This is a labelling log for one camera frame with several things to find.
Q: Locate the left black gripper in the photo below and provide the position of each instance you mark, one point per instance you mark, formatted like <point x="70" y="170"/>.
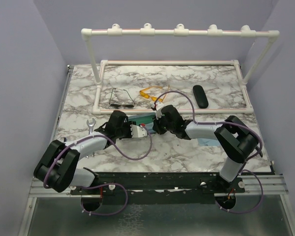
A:
<point x="128" y="124"/>

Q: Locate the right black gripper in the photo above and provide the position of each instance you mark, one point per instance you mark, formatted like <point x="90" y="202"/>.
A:
<point x="157" y="127"/>

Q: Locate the blue-grey glasses case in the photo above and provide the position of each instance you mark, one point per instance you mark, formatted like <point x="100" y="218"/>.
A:
<point x="142" y="118"/>

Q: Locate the black wire-frame sunglasses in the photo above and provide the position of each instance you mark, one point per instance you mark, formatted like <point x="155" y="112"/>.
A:
<point x="116" y="102"/>

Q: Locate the light blue cleaning cloth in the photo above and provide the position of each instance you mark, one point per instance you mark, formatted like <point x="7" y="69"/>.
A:
<point x="149" y="127"/>

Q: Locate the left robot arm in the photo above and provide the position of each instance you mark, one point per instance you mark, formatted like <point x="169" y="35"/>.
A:
<point x="57" y="167"/>

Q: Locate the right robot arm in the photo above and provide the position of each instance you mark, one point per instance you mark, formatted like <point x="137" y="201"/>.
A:
<point x="237" y="140"/>

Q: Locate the orange plastic sunglasses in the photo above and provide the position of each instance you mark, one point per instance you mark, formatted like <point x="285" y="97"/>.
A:
<point x="144" y="92"/>

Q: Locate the silver wrench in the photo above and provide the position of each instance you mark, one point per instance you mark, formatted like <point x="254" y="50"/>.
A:
<point x="91" y="125"/>

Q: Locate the black glasses case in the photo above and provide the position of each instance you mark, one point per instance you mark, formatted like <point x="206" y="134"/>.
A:
<point x="200" y="96"/>

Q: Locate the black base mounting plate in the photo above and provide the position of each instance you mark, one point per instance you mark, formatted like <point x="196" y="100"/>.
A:
<point x="159" y="188"/>

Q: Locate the white PVC pipe rack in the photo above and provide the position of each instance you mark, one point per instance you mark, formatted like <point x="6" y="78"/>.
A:
<point x="179" y="31"/>

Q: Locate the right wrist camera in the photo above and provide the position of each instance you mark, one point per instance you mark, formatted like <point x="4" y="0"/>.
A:
<point x="158" y="109"/>

